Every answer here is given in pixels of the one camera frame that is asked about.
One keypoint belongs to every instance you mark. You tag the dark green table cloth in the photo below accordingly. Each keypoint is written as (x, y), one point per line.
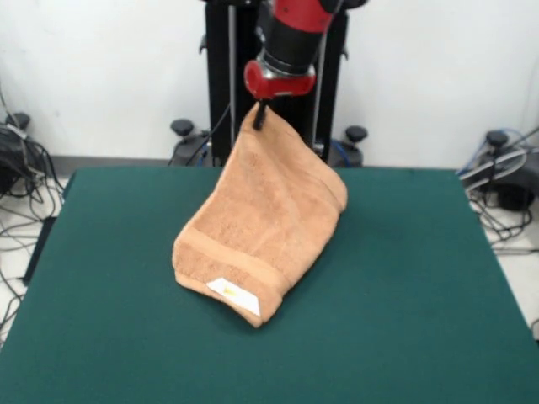
(126, 294)

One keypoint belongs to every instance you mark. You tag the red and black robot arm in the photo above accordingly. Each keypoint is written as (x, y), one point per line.
(295, 38)

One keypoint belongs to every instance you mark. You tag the black floor base foot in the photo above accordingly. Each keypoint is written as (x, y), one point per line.
(513, 189)
(8, 168)

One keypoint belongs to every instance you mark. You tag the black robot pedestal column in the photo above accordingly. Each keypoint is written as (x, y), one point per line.
(219, 63)

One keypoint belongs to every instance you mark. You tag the tan terry towel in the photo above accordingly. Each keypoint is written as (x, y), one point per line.
(261, 219)

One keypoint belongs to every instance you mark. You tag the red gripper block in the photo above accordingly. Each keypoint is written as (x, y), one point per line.
(278, 84)

